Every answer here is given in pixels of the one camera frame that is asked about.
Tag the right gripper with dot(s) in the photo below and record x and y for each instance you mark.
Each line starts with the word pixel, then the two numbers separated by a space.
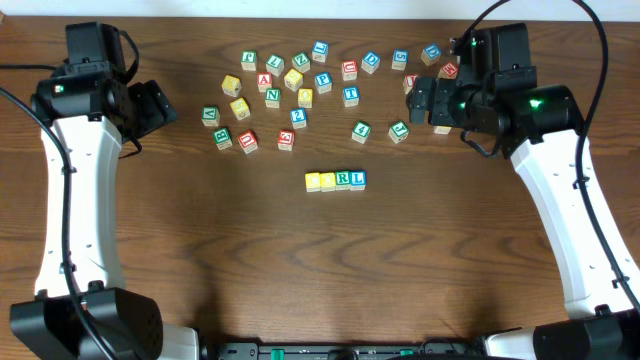
pixel 420 100

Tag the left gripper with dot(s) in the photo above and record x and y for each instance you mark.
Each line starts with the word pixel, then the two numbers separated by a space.
pixel 151 107

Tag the blue l block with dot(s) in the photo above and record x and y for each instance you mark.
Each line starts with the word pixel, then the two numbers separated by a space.
pixel 320 51
pixel 358 180

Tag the green R block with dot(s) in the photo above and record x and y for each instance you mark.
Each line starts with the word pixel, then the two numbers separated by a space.
pixel 343 181

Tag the yellow O block moved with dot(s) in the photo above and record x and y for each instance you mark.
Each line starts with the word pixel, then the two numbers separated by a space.
pixel 328 181

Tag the yellow C block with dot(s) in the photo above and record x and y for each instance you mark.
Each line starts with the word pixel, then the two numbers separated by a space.
pixel 313 182

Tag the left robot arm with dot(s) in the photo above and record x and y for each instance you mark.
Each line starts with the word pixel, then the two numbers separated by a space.
pixel 87 109

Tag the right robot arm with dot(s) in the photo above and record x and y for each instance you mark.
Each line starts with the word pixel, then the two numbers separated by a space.
pixel 539 129

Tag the yellow G block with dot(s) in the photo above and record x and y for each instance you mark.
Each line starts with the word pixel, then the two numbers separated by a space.
pixel 443 130

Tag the red M block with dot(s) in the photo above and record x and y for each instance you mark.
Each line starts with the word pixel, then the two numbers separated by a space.
pixel 448 71

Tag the red I block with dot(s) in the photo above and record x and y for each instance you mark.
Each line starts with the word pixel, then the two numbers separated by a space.
pixel 409 81

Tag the blue D block right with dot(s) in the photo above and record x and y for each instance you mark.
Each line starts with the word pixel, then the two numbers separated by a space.
pixel 431 54

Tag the blue d block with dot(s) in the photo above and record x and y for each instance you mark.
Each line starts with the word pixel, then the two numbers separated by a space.
pixel 370 62
pixel 431 54

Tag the green J block right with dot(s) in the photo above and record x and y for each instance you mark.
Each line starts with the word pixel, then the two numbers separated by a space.
pixel 398 132

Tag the green j block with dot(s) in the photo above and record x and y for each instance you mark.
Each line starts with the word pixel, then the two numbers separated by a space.
pixel 249 60
pixel 398 132

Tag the green V block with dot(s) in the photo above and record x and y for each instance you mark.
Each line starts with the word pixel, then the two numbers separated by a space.
pixel 210 116

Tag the blue 5 block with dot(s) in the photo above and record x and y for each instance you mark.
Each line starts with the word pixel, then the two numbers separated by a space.
pixel 400 59

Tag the green B block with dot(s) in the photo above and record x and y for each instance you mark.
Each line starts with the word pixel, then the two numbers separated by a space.
pixel 222 138

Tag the yellow K block left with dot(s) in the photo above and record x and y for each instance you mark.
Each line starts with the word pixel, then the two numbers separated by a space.
pixel 231 86

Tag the blue D block left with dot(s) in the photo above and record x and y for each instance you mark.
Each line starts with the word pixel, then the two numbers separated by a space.
pixel 370 62

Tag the green 4 block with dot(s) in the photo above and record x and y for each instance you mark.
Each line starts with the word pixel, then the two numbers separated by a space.
pixel 361 132

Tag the yellow S block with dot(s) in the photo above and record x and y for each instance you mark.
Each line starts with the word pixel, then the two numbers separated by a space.
pixel 240 109

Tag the blue T block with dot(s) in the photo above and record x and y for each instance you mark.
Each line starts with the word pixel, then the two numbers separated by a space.
pixel 351 96

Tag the red U block top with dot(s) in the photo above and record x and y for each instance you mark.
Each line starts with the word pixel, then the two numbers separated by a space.
pixel 349 70

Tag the red u block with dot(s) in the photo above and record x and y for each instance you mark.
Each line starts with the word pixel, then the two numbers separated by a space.
pixel 349 70
pixel 248 142

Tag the red U block bottom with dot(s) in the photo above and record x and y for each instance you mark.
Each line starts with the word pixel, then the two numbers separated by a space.
pixel 248 142

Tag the green J block top left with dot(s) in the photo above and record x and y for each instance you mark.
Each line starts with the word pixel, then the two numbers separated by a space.
pixel 249 60

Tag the red A block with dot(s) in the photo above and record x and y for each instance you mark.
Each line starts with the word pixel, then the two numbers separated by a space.
pixel 264 81

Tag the green N block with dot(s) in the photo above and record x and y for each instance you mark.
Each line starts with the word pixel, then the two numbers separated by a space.
pixel 273 98

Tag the blue P block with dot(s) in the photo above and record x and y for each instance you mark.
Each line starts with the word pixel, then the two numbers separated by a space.
pixel 323 82

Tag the green 7 block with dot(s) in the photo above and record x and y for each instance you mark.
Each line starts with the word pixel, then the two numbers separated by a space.
pixel 275 65

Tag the blue L block top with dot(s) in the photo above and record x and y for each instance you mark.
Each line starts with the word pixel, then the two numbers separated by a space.
pixel 320 51

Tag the yellow O block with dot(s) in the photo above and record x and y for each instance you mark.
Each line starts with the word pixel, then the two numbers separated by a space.
pixel 305 97

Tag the yellow plain block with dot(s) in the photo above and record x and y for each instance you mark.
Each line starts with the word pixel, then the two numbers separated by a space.
pixel 293 80

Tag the blue 2 block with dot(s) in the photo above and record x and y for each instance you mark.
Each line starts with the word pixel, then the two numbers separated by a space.
pixel 298 118

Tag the green Z block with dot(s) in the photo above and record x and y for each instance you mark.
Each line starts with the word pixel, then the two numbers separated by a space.
pixel 301 62

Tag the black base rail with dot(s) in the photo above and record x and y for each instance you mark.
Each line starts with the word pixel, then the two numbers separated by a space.
pixel 438 349

